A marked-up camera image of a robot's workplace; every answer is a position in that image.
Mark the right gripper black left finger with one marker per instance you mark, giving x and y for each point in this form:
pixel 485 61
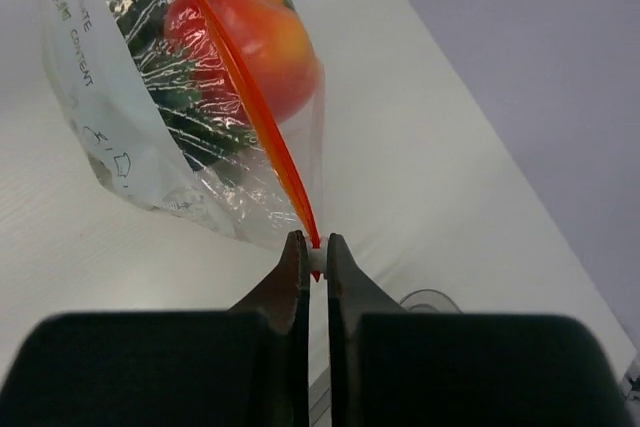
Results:
pixel 243 366

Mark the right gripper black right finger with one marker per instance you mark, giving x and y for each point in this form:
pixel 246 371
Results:
pixel 390 367

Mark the plastic pineapple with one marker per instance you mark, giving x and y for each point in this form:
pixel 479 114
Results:
pixel 206 142

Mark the clear orange zip top bag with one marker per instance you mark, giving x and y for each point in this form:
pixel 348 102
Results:
pixel 106 104

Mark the red tomato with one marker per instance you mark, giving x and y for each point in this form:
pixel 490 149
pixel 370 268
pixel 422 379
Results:
pixel 273 41

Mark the clear plastic food bin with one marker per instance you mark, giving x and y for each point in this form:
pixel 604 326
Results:
pixel 429 301

